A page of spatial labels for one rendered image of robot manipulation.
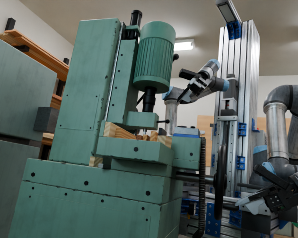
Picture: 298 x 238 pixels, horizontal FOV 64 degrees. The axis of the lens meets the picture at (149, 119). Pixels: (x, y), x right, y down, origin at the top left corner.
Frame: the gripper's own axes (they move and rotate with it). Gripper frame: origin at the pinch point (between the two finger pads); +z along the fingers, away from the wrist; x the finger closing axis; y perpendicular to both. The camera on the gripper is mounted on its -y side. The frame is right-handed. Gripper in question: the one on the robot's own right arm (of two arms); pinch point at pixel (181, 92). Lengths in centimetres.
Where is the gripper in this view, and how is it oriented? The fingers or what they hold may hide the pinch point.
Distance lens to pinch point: 117.9
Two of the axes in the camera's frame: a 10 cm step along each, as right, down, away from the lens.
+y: 7.6, 6.4, -1.1
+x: -3.1, 5.1, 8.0
